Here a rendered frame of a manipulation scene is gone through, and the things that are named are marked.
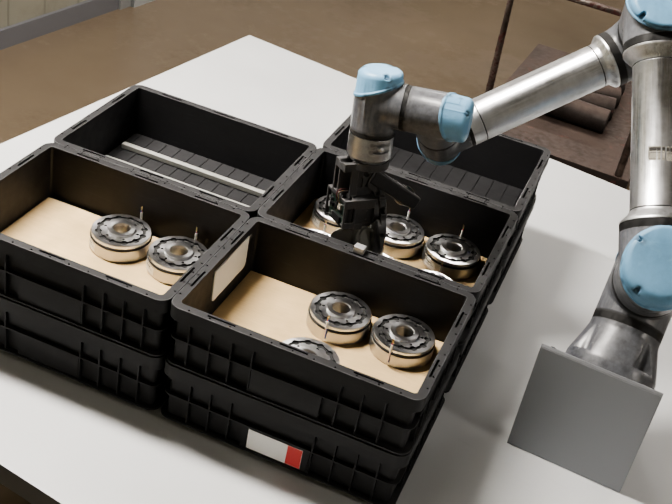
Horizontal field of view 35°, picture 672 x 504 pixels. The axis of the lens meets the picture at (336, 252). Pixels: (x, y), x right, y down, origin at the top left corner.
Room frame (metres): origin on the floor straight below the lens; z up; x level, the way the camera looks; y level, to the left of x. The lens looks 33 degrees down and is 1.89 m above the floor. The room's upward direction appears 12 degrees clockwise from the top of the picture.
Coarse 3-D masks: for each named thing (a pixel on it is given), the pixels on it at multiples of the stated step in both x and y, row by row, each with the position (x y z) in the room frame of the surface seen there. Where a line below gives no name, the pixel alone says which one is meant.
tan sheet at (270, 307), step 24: (240, 288) 1.45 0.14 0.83; (264, 288) 1.47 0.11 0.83; (288, 288) 1.48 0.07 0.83; (216, 312) 1.37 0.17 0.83; (240, 312) 1.39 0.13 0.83; (264, 312) 1.40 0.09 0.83; (288, 312) 1.41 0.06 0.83; (288, 336) 1.35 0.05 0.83; (312, 336) 1.36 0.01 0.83; (360, 360) 1.33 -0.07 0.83; (432, 360) 1.36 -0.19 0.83; (408, 384) 1.29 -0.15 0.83
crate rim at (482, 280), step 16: (400, 176) 1.76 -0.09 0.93; (448, 192) 1.74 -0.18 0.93; (496, 208) 1.72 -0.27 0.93; (288, 224) 1.52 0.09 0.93; (512, 224) 1.67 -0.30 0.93; (336, 240) 1.50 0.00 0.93; (384, 256) 1.48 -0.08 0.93; (496, 256) 1.55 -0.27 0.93; (416, 272) 1.46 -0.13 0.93; (480, 272) 1.49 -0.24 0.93; (464, 288) 1.44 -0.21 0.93; (480, 288) 1.45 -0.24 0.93
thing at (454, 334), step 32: (256, 224) 1.51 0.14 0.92; (224, 256) 1.39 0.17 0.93; (352, 256) 1.47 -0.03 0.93; (192, 288) 1.29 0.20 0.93; (448, 288) 1.43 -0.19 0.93; (192, 320) 1.23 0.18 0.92; (224, 320) 1.23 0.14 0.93; (256, 352) 1.20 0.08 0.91; (288, 352) 1.19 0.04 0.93; (448, 352) 1.26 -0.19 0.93; (352, 384) 1.16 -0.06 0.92; (384, 384) 1.16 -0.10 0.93
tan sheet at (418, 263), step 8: (312, 208) 1.75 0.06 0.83; (304, 216) 1.72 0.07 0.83; (304, 224) 1.69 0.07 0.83; (312, 224) 1.70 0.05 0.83; (424, 240) 1.72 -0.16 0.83; (416, 256) 1.66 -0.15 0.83; (480, 256) 1.70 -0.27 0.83; (408, 264) 1.63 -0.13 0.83; (416, 264) 1.63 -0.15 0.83; (480, 264) 1.68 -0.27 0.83; (456, 280) 1.61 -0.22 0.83; (464, 280) 1.61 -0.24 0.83; (472, 280) 1.62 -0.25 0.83
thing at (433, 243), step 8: (432, 240) 1.67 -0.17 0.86; (440, 240) 1.68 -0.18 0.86; (464, 240) 1.70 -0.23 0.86; (432, 248) 1.65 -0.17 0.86; (440, 248) 1.65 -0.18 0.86; (472, 248) 1.68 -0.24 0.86; (432, 256) 1.62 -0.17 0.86; (440, 256) 1.63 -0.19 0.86; (448, 256) 1.63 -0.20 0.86; (464, 256) 1.64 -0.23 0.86; (472, 256) 1.65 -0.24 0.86; (448, 264) 1.61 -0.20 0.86; (456, 264) 1.61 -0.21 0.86; (464, 264) 1.61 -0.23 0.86; (472, 264) 1.62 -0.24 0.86
